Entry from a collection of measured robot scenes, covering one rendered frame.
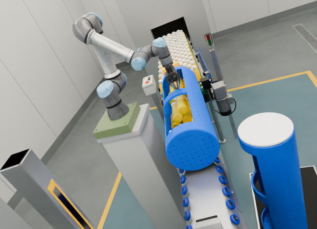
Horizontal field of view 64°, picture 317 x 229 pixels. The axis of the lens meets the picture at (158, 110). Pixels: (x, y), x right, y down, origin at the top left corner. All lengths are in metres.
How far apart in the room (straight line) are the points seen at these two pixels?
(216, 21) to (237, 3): 0.57
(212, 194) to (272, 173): 0.35
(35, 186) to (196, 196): 0.87
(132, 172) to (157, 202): 0.36
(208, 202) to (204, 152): 0.25
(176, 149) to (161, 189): 0.69
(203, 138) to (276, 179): 0.47
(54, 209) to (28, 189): 0.09
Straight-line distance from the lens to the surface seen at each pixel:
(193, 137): 1.29
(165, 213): 2.20
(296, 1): 6.33
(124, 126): 1.59
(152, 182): 1.92
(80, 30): 1.53
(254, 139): 1.40
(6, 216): 2.36
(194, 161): 1.40
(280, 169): 1.49
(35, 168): 0.70
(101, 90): 1.63
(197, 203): 1.34
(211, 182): 1.40
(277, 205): 1.71
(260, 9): 6.20
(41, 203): 0.74
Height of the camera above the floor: 1.96
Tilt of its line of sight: 28 degrees down
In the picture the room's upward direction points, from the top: 24 degrees counter-clockwise
